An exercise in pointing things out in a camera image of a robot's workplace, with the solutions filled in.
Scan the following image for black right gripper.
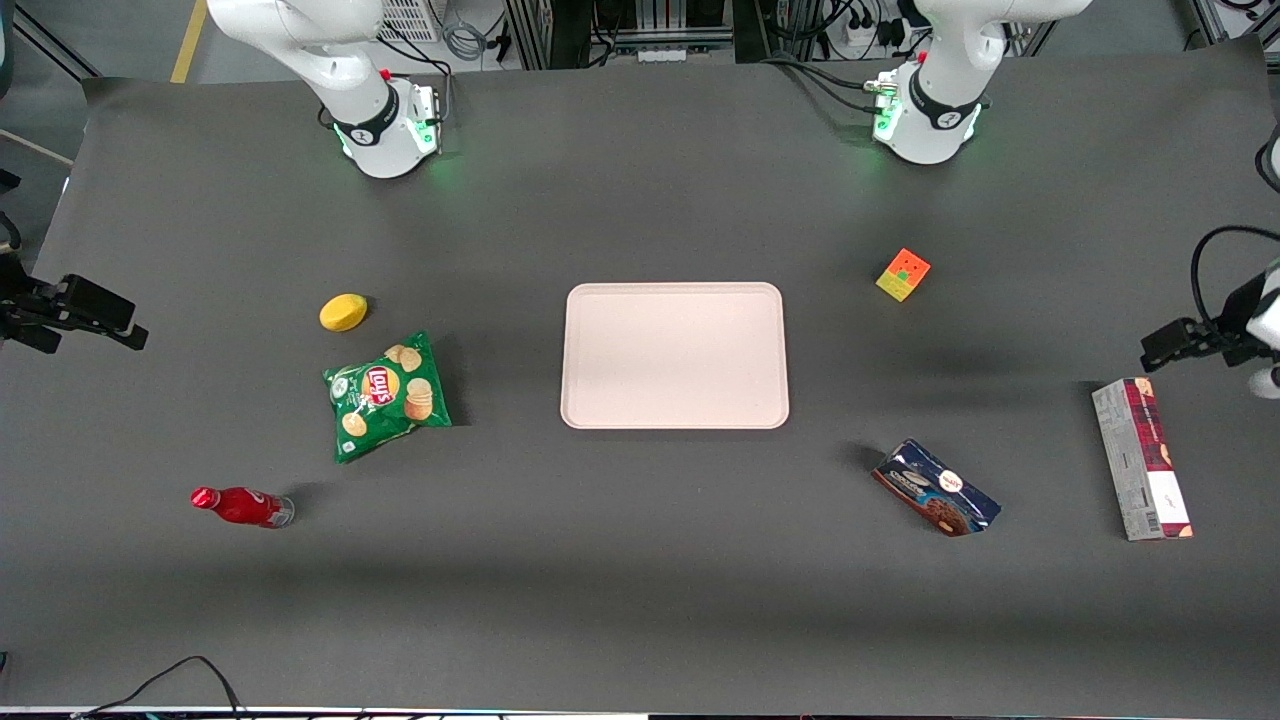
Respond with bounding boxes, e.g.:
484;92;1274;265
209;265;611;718
0;274;150;355

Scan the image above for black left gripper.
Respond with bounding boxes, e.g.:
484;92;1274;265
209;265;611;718
1141;272;1271;374

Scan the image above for red tartan cookie box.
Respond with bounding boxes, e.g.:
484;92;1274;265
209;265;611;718
1091;377;1194;542

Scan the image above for dark blue cookie bag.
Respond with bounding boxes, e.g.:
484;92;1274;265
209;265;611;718
871;439;1003;538

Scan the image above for white perforated box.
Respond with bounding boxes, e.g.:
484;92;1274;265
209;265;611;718
378;0;443;44

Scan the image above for pale pink plastic tray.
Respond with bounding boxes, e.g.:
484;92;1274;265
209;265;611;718
560;282;791;431

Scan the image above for red soda bottle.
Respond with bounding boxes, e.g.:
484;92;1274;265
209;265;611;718
190;486;296;529

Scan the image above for yellow lemon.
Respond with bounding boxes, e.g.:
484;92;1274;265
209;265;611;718
319;293;369;333

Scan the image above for colourful puzzle cube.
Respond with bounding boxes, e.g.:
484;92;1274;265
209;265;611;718
876;248;932;303

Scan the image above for green chips bag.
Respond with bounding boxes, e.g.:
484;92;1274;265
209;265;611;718
322;331;453;464

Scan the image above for dark grey table mat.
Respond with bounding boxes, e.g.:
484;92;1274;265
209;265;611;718
0;40;1280;717

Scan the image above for black looped gripper cable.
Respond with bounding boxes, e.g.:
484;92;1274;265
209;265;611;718
1189;225;1280;331

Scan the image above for thin black cable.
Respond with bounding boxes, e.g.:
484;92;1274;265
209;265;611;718
75;655;251;720

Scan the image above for black arm base cables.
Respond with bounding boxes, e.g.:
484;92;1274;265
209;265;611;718
758;55;886;116

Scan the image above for grey coiled cable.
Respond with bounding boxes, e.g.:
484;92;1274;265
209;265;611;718
443;18;493;63

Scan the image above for aluminium frame post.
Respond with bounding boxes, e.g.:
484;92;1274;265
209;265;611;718
505;0;553;71

